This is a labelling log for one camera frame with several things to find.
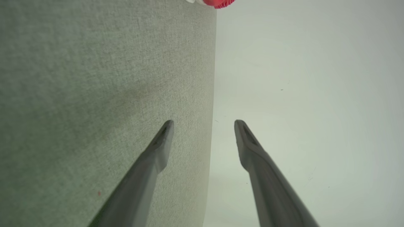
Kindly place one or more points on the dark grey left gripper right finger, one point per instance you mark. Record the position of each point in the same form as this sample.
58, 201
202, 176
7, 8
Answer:
271, 195

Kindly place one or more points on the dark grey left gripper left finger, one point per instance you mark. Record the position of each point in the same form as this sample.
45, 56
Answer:
135, 192

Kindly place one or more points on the red and white jersey shirt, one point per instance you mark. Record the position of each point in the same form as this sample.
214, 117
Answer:
219, 3

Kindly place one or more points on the grey fabric sofa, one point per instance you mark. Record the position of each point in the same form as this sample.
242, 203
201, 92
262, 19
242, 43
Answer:
94, 78

